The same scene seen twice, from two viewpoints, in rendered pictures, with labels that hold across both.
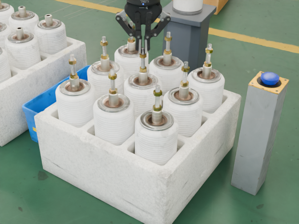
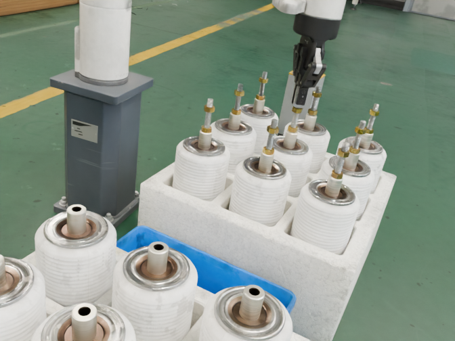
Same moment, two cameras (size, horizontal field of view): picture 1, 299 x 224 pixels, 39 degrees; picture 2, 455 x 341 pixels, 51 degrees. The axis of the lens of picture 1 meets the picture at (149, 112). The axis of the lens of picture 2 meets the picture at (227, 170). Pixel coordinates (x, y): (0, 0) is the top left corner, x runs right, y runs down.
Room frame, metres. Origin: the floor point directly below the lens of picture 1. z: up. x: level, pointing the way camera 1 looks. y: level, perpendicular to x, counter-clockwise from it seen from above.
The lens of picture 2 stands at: (1.16, 0.81, 0.61)
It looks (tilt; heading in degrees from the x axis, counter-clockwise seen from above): 28 degrees down; 260
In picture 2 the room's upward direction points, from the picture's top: 10 degrees clockwise
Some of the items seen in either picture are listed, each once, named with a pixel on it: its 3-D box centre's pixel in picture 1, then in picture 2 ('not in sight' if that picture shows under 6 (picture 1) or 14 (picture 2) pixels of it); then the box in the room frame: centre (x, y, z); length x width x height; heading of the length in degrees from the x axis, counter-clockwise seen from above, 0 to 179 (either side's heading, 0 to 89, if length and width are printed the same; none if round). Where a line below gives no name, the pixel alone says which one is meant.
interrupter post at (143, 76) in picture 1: (143, 77); (290, 139); (0.91, 0.02, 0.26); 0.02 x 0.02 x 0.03
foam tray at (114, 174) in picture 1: (142, 132); (272, 216); (0.91, 0.02, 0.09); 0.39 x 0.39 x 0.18; 57
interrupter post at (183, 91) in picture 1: (183, 91); (309, 122); (0.84, -0.08, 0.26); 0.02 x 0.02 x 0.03
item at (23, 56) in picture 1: (25, 64); (151, 325); (1.14, 0.38, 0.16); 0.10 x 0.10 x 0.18
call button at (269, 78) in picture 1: (269, 79); not in sight; (0.81, -0.27, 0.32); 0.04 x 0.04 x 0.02
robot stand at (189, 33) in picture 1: (184, 52); (101, 146); (1.26, -0.11, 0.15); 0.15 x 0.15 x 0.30; 64
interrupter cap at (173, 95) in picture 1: (183, 96); (308, 128); (0.84, -0.08, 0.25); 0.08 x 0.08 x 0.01
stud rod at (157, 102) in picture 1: (157, 101); (371, 122); (0.74, -0.02, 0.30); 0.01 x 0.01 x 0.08
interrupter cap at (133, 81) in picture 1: (143, 81); (288, 145); (0.91, 0.02, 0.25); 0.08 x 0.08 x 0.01
